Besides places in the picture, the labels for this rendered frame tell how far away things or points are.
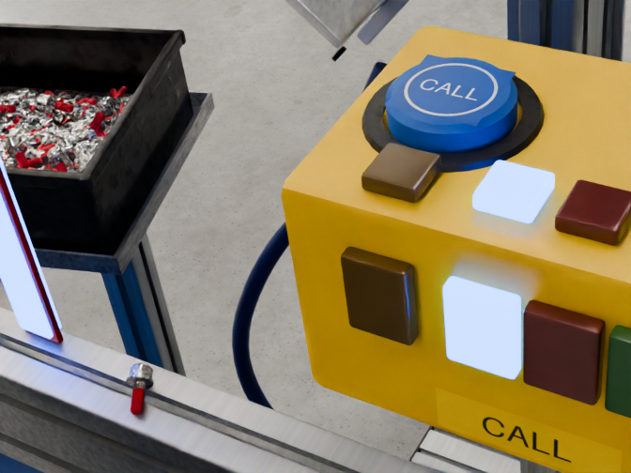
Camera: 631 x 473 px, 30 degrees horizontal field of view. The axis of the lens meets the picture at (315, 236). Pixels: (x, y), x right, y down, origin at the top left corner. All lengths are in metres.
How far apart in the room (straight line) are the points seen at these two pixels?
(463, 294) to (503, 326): 0.01
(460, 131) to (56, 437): 0.35
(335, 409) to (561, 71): 1.35
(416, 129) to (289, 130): 1.88
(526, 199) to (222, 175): 1.83
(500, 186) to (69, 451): 0.36
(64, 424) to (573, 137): 0.35
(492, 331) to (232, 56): 2.16
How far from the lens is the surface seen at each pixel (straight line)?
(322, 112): 2.27
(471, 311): 0.33
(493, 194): 0.33
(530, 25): 0.91
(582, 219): 0.32
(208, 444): 0.56
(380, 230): 0.34
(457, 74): 0.37
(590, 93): 0.38
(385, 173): 0.34
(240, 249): 1.98
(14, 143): 0.79
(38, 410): 0.64
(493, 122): 0.35
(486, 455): 1.54
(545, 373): 0.34
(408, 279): 0.34
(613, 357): 0.32
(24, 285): 0.60
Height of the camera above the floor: 1.28
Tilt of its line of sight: 40 degrees down
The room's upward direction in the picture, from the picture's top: 9 degrees counter-clockwise
